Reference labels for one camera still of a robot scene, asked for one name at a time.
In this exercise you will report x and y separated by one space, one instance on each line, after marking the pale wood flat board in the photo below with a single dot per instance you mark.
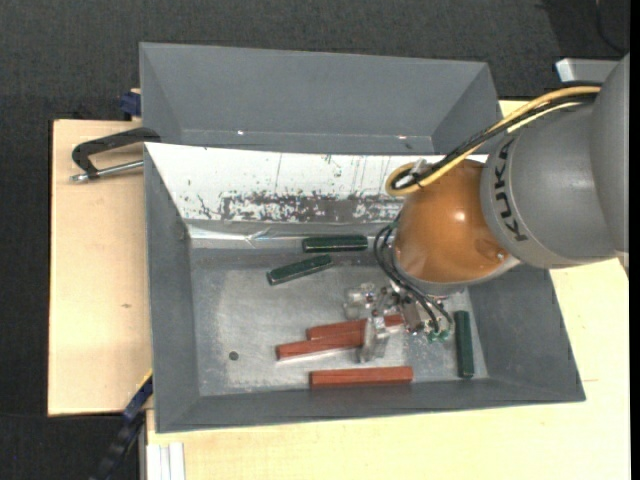
95 268

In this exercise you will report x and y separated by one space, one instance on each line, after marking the dark green flat block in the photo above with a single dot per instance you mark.
335 244
464 343
299 269

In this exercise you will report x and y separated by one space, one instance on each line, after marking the red-brown flat block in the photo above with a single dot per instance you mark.
335 329
360 376
315 348

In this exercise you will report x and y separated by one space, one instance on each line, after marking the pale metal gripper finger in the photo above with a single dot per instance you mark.
361 300
372 340

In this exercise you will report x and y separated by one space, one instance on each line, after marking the grey metal bin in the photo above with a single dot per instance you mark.
300 93

